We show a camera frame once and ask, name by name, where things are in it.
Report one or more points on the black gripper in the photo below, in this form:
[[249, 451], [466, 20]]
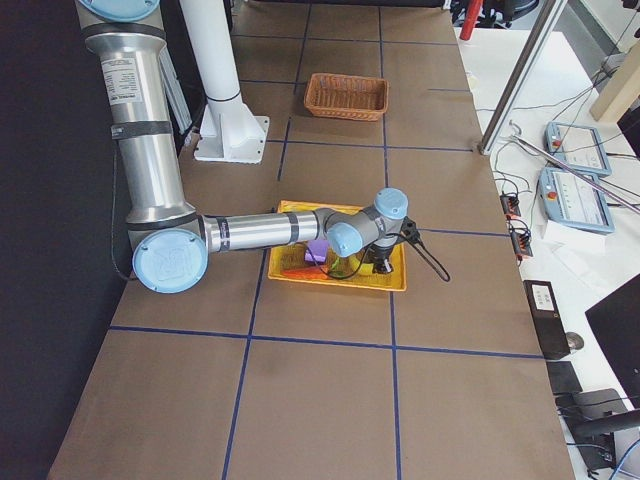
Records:
[[381, 255]]

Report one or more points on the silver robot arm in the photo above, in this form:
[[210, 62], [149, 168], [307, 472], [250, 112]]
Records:
[[171, 241]]

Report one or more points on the yellow plastic basket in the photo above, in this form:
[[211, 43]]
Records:
[[292, 257]]

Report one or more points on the brown wicker basket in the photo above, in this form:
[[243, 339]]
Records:
[[347, 97]]

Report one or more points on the purple cube block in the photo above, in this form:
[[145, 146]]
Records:
[[316, 251]]

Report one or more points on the toy carrot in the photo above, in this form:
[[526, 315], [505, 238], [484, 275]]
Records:
[[319, 272]]

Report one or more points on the orange connector block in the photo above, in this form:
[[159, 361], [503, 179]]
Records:
[[519, 231]]

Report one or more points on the black box with label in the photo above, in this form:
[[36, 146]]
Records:
[[546, 319]]

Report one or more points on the reacher grabber tool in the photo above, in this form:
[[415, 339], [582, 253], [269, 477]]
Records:
[[517, 137]]

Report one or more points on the near teach pendant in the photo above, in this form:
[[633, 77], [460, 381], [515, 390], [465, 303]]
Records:
[[573, 202]]

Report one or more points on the teach pendant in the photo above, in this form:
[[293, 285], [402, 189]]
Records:
[[573, 202], [578, 146]]

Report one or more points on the far teach pendant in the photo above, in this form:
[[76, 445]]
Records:
[[578, 146]]

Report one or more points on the black monitor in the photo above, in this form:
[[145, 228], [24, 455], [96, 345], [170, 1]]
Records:
[[614, 321]]

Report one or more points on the white pedestal column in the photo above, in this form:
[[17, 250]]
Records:
[[229, 132]]

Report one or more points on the aluminium frame post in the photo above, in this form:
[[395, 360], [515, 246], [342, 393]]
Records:
[[540, 32]]

